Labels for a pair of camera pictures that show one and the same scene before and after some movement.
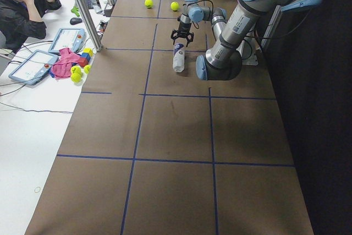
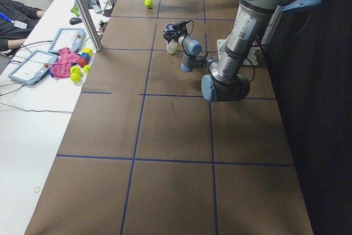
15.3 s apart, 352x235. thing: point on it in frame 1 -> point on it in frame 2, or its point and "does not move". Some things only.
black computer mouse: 75,21 does not move
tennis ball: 148,3 does not move
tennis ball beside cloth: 76,70 does not move
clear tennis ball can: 179,58 -> 172,47
